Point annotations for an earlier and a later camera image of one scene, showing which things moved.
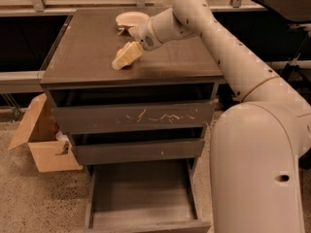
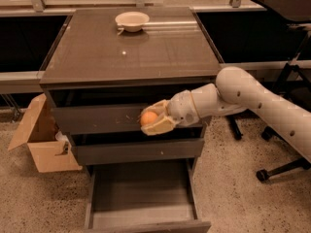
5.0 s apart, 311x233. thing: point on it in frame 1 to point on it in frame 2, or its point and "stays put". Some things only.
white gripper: x=145 y=35 to x=182 y=109
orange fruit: x=120 y=51 to x=149 y=117
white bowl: x=130 y=19 stays put
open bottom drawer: x=144 y=197 stays put
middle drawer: x=138 y=151 stays put
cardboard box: x=39 y=130 stays put
